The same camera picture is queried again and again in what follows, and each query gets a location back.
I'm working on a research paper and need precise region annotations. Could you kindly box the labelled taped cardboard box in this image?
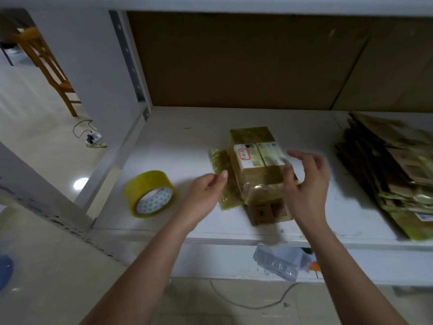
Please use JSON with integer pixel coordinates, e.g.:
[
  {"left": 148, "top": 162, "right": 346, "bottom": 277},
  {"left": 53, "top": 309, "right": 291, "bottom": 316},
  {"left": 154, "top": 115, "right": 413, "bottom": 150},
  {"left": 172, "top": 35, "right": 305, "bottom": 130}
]
[{"left": 207, "top": 125, "right": 299, "bottom": 227}]

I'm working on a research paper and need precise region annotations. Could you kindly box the stack of cardboard boxes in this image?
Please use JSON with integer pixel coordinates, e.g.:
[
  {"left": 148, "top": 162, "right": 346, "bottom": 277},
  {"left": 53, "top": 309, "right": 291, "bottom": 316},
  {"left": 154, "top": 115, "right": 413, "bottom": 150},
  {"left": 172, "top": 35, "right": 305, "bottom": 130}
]
[{"left": 334, "top": 111, "right": 433, "bottom": 243}]

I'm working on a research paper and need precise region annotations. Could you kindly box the white power strip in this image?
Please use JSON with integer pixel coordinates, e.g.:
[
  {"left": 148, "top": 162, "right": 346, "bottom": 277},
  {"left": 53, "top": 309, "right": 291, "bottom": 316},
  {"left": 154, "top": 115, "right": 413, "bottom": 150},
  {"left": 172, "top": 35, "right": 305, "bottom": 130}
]
[{"left": 84, "top": 130, "right": 108, "bottom": 148}]

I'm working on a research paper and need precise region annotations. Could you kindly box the person's left forearm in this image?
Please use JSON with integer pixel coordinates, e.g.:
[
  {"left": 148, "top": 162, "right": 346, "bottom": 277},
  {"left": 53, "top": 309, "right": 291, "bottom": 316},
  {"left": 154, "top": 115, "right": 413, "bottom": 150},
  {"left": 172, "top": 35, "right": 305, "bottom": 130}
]
[{"left": 80, "top": 216, "right": 195, "bottom": 325}]

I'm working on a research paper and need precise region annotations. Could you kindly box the yellow tape roll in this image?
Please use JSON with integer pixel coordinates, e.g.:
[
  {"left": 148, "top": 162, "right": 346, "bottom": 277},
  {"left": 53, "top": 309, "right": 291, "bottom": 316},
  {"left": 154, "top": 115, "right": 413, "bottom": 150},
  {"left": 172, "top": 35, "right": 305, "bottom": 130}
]
[{"left": 124, "top": 170, "right": 176, "bottom": 218}]

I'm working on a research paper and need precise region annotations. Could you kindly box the white metal shelf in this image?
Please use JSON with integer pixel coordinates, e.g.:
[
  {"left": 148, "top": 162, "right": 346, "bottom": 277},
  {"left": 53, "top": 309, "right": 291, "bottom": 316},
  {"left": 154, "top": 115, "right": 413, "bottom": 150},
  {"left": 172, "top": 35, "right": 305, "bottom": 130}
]
[{"left": 0, "top": 0, "right": 433, "bottom": 288}]

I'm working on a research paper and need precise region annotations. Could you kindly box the person's right hand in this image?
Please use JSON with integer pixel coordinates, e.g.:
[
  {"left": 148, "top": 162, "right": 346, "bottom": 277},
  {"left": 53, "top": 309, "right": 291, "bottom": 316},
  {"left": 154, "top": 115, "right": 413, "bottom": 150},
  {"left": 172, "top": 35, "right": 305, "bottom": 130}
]
[{"left": 281, "top": 149, "right": 333, "bottom": 232}]

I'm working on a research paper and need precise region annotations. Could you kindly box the blue round object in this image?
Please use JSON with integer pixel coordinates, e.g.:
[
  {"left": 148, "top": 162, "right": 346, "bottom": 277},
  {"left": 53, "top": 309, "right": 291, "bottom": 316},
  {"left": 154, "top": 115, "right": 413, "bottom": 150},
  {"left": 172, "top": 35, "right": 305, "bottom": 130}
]
[{"left": 0, "top": 254, "right": 15, "bottom": 293}]

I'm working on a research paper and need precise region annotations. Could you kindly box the wooden chair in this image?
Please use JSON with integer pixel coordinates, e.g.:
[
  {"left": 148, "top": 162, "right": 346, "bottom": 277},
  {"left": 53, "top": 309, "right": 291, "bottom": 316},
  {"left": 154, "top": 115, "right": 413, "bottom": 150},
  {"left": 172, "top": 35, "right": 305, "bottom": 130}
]
[{"left": 15, "top": 26, "right": 83, "bottom": 118}]

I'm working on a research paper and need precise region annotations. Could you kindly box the person's left hand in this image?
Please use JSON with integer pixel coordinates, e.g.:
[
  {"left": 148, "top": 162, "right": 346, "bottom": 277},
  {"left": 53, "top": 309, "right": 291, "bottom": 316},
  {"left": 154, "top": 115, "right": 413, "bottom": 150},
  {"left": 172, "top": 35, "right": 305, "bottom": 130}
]
[{"left": 177, "top": 170, "right": 230, "bottom": 232}]

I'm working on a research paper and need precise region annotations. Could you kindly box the person's right forearm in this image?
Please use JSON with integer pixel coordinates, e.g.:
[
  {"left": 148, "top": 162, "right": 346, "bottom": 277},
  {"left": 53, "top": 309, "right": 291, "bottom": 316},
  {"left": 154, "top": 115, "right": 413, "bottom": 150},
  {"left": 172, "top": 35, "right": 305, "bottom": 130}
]
[{"left": 301, "top": 221, "right": 408, "bottom": 325}]

